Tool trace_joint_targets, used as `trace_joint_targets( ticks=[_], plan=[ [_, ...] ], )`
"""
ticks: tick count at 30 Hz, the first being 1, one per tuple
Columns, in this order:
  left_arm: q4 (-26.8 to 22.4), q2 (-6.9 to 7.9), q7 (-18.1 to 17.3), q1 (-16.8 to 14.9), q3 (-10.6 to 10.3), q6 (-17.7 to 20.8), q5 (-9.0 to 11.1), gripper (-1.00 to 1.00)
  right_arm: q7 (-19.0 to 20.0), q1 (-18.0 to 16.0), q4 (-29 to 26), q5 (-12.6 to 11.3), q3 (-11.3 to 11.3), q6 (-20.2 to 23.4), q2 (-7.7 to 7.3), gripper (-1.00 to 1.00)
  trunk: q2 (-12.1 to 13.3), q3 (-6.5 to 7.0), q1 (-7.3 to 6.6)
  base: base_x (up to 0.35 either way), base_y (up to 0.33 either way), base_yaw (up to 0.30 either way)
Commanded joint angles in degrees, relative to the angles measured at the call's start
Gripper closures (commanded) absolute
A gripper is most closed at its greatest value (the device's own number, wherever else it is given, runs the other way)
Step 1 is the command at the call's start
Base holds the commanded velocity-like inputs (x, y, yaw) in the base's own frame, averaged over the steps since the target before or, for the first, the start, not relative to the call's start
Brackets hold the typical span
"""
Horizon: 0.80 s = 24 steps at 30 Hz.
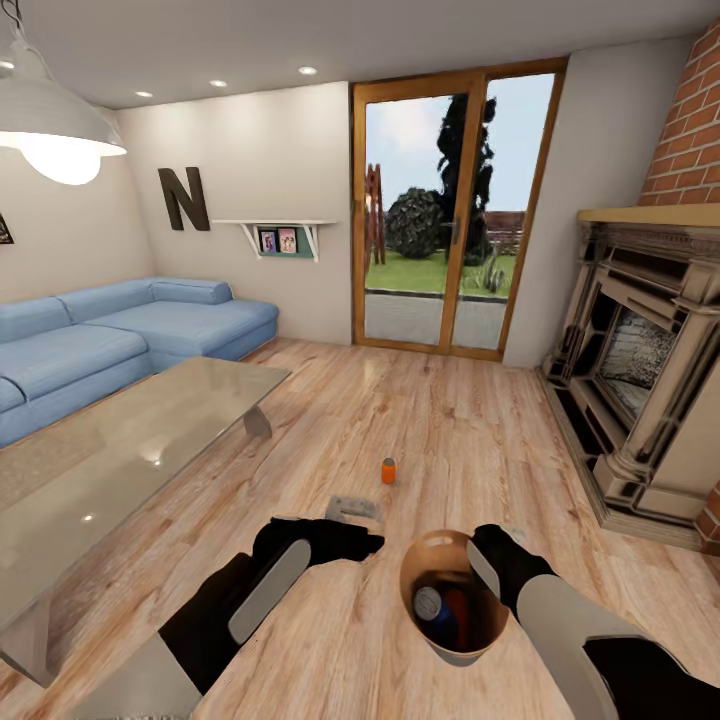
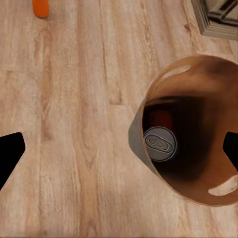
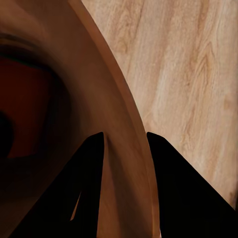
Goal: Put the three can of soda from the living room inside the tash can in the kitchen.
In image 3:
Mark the can of soda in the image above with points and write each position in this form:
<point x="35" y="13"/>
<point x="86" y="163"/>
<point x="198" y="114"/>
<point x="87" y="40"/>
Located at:
<point x="25" y="91"/>
<point x="6" y="136"/>

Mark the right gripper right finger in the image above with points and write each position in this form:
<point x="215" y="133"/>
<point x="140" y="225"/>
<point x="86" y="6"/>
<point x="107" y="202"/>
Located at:
<point x="189" y="206"/>

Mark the trash can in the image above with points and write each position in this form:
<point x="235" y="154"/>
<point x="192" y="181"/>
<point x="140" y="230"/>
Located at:
<point x="89" y="95"/>

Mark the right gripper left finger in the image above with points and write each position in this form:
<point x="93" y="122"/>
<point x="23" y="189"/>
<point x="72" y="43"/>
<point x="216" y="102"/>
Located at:
<point x="50" y="215"/>

